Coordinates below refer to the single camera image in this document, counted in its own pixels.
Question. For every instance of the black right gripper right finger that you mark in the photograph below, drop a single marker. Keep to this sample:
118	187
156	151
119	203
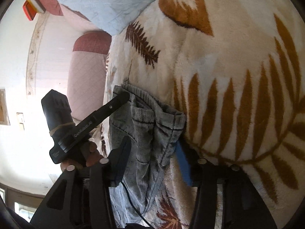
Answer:
225	194

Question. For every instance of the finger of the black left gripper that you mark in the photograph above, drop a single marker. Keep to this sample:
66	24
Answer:
98	116

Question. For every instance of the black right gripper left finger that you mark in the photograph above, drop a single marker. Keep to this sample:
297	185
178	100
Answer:
80	198

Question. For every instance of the washed blue denim pants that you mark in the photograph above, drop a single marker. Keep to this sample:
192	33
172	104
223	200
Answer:
153	128

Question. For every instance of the pink maroon bolster cushion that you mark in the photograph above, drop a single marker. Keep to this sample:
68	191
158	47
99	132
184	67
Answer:
87	73

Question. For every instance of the orange white box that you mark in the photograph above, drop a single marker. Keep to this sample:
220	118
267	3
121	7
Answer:
33	7

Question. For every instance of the leaf-patterned beige blanket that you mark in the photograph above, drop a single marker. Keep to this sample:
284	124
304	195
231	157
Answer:
235	69

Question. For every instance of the window with dark frame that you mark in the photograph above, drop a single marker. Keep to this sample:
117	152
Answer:
22	203

